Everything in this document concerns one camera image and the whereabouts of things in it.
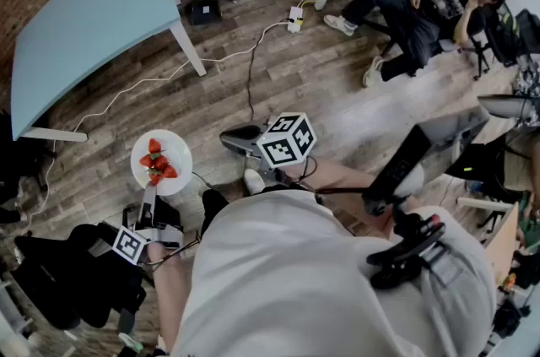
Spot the wooden board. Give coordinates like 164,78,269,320
483,201,521,284

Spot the white round plate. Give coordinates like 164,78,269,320
130,128,194,197

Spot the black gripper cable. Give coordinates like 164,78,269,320
294,155,369,197

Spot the person's white shoe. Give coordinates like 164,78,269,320
243,168,267,196

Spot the thin black floor cable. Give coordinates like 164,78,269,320
246,45,257,122

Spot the black bar device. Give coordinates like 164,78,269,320
364,123,434,217

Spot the black clamp mount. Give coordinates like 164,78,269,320
365,211,447,291

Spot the person's left forearm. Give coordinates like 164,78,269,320
145,241,200,353

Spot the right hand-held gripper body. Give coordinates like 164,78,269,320
251,112,317,190

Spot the person's right forearm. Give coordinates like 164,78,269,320
290,155,427,241

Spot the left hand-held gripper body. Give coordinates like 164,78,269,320
111,194,186,266

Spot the white power strip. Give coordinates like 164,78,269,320
288,6,305,34

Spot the black dustpan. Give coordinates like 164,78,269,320
185,0,224,27

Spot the person's white shirt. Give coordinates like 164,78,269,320
170,190,499,357

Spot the person's black trouser leg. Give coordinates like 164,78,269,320
200,188,232,238

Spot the long white cable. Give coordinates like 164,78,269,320
19,20,293,232

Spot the black bag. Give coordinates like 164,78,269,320
12,222,148,332

